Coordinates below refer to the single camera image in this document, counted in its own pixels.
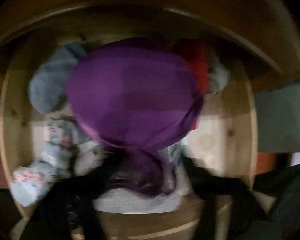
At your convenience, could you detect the grey white underwear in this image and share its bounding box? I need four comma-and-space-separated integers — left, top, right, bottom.
74, 139, 192, 215

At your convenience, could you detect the purple bra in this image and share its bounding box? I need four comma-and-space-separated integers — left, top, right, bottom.
65, 46, 204, 198

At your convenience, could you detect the red underwear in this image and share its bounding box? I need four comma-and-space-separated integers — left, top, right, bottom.
186, 47, 211, 131

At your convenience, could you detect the white pink floral underwear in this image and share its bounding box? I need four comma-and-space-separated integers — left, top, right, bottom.
10, 115, 90, 207

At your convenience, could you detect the light blue sock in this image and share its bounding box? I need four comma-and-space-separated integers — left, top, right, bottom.
28, 43, 87, 114

